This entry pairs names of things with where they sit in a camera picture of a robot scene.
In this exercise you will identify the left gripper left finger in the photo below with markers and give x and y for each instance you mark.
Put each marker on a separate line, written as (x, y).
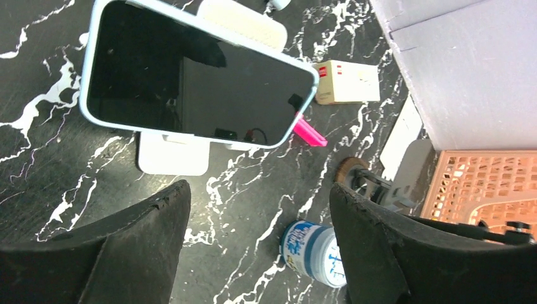
(130, 256)

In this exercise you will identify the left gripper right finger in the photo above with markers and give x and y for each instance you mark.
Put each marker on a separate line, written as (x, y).
(393, 258)

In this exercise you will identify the white phone stand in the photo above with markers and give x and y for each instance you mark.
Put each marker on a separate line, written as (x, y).
(181, 155)

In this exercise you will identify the orange file organizer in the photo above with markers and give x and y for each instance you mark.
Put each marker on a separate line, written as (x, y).
(490, 186)

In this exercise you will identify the pink marker pen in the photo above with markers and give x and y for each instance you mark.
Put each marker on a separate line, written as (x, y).
(305, 131)

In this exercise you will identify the white cardboard box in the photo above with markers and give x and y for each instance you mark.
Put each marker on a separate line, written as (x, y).
(346, 82)

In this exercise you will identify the light blue smartphone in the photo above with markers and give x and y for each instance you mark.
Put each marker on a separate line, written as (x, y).
(151, 67)

